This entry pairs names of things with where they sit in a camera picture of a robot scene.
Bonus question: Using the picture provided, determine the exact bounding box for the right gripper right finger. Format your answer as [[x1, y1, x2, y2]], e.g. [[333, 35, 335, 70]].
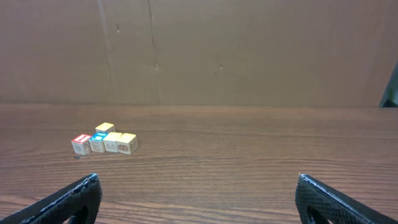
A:
[[295, 174, 397, 224]]

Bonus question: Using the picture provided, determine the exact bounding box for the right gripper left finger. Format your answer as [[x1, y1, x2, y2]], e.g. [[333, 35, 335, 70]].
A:
[[1, 173, 102, 224]]

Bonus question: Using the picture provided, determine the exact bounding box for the red letter I block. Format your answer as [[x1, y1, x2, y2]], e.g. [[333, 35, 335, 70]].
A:
[[71, 134, 91, 155]]

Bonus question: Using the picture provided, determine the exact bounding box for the blue letter block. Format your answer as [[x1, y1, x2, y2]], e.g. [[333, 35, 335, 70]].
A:
[[89, 132, 108, 152]]

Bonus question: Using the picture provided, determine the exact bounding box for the yellow block middle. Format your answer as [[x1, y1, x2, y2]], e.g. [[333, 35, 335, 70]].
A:
[[103, 132, 123, 153]]

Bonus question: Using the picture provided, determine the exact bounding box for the yellow block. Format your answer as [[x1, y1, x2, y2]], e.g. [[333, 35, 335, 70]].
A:
[[103, 132, 123, 153], [95, 122, 115, 133], [116, 133, 139, 154]]

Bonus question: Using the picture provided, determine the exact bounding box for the yellow block top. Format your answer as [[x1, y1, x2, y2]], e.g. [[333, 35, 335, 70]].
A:
[[95, 122, 115, 133]]

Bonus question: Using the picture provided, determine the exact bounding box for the yellow block right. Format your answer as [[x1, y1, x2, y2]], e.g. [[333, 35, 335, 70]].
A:
[[116, 133, 139, 154]]

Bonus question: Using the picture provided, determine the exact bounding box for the dark object at right edge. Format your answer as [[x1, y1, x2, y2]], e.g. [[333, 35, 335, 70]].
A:
[[379, 63, 398, 108]]

